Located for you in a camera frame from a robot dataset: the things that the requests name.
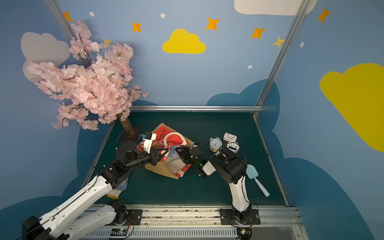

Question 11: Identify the blue twin bell alarm clock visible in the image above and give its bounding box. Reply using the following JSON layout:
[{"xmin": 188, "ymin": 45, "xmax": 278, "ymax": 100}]
[{"xmin": 209, "ymin": 136, "xmax": 223, "ymax": 153}]

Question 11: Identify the white box clock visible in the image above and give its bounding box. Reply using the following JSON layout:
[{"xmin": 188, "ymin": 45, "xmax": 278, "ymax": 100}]
[{"xmin": 223, "ymin": 133, "xmax": 238, "ymax": 142}]

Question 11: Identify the white round smiley alarm clock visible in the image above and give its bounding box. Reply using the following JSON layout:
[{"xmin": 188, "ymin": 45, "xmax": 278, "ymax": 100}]
[{"xmin": 226, "ymin": 141, "xmax": 240, "ymax": 154}]

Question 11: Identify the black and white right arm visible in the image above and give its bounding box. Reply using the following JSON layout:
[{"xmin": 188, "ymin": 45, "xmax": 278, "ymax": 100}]
[{"xmin": 175, "ymin": 144, "xmax": 261, "ymax": 226}]

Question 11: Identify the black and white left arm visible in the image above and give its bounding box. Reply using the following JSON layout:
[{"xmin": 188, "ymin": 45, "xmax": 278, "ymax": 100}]
[{"xmin": 21, "ymin": 142, "xmax": 169, "ymax": 240}]

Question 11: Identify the brown artificial tree trunk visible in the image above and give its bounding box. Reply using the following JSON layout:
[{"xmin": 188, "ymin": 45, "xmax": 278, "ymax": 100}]
[{"xmin": 117, "ymin": 114, "xmax": 135, "ymax": 136}]

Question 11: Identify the light blue plastic spoon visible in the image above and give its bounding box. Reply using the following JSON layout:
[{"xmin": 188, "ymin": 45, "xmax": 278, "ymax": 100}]
[{"xmin": 246, "ymin": 164, "xmax": 270, "ymax": 198}]

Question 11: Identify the small green circuit board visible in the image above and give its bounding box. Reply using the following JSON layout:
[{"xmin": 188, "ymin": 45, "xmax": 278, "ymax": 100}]
[{"xmin": 109, "ymin": 228, "xmax": 129, "ymax": 240}]

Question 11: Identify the pink cherry blossom foliage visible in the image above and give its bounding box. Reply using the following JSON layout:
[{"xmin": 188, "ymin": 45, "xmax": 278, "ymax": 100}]
[{"xmin": 27, "ymin": 20, "xmax": 148, "ymax": 131}]

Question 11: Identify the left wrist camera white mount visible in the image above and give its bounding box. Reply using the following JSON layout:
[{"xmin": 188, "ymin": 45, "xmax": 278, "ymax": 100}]
[{"xmin": 142, "ymin": 132, "xmax": 157, "ymax": 154}]

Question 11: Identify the dark metal tree base plate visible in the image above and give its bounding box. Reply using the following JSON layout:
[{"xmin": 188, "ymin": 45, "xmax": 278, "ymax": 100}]
[{"xmin": 117, "ymin": 126, "xmax": 143, "ymax": 142}]

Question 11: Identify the horizontal aluminium frame rail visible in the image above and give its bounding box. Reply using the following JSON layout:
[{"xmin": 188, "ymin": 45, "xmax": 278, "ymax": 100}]
[{"xmin": 131, "ymin": 106, "xmax": 263, "ymax": 112}]

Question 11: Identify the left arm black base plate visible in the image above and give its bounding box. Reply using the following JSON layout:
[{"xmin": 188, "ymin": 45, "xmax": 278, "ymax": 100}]
[{"xmin": 123, "ymin": 209, "xmax": 143, "ymax": 226}]

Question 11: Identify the front aluminium mounting rail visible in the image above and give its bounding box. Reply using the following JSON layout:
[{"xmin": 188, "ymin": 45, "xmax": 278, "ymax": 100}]
[{"xmin": 81, "ymin": 205, "xmax": 309, "ymax": 240}]

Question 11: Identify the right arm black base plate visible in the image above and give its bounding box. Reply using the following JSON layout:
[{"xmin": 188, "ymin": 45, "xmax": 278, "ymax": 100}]
[{"xmin": 219, "ymin": 209, "xmax": 261, "ymax": 226}]

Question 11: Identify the right aluminium frame post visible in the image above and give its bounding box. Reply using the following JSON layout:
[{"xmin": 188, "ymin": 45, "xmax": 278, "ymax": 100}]
[{"xmin": 253, "ymin": 0, "xmax": 312, "ymax": 121}]

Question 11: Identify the aluminium frame post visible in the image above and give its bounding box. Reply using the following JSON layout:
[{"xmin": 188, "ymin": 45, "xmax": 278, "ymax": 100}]
[
  {"xmin": 44, "ymin": 0, "xmax": 91, "ymax": 68},
  {"xmin": 253, "ymin": 0, "xmax": 312, "ymax": 121}
]

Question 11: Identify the left aluminium frame post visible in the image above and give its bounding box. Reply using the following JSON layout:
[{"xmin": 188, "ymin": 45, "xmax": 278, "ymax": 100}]
[{"xmin": 44, "ymin": 0, "xmax": 91, "ymax": 68}]

